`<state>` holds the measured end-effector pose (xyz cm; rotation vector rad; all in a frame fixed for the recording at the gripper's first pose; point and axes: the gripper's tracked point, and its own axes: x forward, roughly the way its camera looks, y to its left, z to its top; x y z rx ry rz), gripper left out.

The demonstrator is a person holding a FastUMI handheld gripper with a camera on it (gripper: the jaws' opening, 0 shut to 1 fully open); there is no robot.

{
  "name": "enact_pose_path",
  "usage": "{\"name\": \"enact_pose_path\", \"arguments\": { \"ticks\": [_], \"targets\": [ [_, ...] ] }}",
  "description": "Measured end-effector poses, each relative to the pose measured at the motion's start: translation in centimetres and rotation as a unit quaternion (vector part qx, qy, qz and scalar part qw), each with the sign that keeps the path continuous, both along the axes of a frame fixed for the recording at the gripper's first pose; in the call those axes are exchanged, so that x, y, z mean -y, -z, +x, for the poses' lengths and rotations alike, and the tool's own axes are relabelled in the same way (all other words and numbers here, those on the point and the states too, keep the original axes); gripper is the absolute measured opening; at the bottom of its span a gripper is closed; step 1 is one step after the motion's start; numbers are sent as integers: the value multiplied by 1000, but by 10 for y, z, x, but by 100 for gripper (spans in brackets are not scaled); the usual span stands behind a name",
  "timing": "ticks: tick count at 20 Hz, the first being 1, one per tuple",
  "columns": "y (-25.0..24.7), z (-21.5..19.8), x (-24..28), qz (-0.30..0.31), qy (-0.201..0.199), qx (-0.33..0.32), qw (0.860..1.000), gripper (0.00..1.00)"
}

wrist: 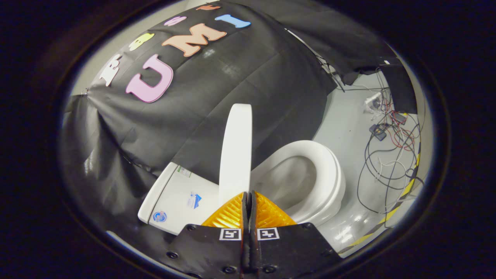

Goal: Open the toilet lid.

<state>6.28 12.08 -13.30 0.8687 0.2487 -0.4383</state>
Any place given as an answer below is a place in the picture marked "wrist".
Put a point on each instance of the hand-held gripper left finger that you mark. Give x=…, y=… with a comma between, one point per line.
x=217, y=252

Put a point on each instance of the white toilet seat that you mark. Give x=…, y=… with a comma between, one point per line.
x=327, y=170

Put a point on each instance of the small black electronics box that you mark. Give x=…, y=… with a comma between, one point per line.
x=378, y=131

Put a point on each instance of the white toilet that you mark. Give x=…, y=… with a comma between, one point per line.
x=174, y=197

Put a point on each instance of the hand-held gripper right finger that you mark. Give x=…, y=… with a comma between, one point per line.
x=286, y=252

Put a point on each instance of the flat black panel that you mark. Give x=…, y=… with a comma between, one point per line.
x=401, y=89

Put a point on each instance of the white toilet lid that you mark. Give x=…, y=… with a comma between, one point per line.
x=235, y=155

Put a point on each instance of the yellow black floor tape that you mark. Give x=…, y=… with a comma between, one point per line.
x=407, y=190

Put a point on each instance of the small white device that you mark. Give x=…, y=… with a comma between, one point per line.
x=373, y=100

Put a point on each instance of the black backdrop cloth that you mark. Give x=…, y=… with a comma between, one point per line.
x=232, y=97

